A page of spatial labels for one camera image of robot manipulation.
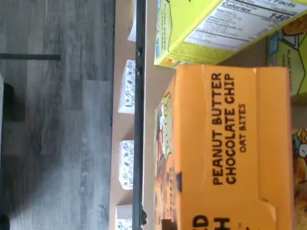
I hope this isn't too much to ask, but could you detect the orange Bobo's peanut butter box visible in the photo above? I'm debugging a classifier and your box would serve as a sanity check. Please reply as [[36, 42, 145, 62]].
[[291, 127, 307, 230], [153, 64, 293, 230]]

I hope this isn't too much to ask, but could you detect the black shelf rail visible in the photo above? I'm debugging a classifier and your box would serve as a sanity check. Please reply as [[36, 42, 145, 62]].
[[131, 0, 147, 230]]

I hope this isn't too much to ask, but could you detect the yellow white granola box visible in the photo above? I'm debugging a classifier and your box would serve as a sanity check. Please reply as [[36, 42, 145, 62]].
[[128, 0, 138, 42]]

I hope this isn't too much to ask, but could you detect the white patterned box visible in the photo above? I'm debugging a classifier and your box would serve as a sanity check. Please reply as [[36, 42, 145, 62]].
[[115, 204, 134, 230], [118, 59, 137, 115], [119, 139, 135, 191]]

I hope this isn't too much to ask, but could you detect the black flat bar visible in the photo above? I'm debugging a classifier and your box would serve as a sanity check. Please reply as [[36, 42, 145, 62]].
[[0, 54, 61, 61]]

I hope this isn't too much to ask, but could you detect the green Bobo's apple pie box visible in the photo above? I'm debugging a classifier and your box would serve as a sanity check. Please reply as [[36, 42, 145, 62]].
[[266, 15, 307, 102], [153, 0, 307, 67]]

